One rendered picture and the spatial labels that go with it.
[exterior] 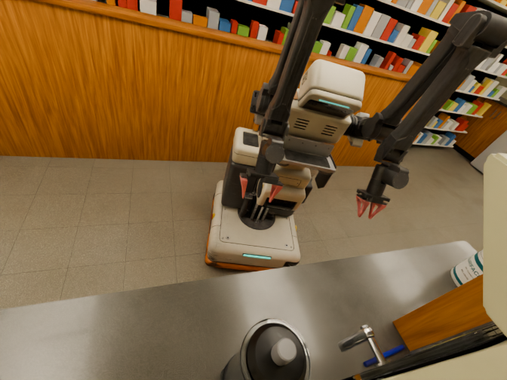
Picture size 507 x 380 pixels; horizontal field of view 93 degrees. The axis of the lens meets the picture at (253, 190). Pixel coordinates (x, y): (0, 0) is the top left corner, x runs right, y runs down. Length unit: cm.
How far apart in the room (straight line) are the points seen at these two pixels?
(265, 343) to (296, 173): 90
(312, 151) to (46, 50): 175
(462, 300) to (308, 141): 69
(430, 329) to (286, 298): 36
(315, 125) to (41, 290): 167
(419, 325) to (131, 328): 70
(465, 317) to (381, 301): 23
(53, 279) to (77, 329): 120
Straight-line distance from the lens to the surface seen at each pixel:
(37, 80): 226
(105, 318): 68
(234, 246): 156
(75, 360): 67
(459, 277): 116
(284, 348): 40
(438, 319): 80
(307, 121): 103
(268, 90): 84
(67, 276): 185
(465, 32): 88
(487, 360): 31
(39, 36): 214
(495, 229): 28
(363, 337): 48
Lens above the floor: 157
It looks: 42 degrees down
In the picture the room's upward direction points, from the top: 20 degrees clockwise
